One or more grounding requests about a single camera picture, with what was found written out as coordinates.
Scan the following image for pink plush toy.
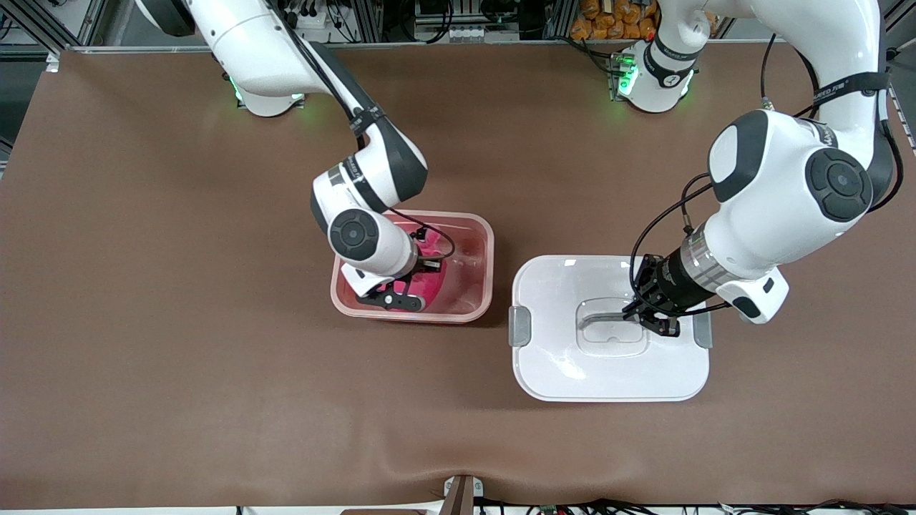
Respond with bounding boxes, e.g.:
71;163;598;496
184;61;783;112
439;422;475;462
386;222;449;313

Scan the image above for white box lid grey clips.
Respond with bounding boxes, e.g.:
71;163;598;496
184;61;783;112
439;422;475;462
508;255;713;403

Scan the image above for pink plastic storage box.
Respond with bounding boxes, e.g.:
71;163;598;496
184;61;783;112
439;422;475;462
330;210;495;325

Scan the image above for brown table mat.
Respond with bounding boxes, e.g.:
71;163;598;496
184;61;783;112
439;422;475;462
0;43;916;510

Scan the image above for orange packaged goods pile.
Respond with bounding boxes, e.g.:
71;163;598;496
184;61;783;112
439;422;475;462
570;0;663;41

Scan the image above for white power strip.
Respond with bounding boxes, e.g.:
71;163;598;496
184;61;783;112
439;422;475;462
286;6;337;35

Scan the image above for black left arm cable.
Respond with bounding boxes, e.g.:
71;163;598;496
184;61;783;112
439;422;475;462
630;172;731;315

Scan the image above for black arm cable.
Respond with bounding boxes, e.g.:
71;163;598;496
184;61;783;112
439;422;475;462
630;172;731;315
268;0;457;264

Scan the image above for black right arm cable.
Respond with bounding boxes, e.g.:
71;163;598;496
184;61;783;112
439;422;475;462
268;0;457;264

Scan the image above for aluminium table edge rail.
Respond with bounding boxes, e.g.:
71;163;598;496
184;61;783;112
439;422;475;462
47;37;881;72

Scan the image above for aluminium frame strut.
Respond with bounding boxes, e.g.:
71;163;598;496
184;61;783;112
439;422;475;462
0;0;108;72

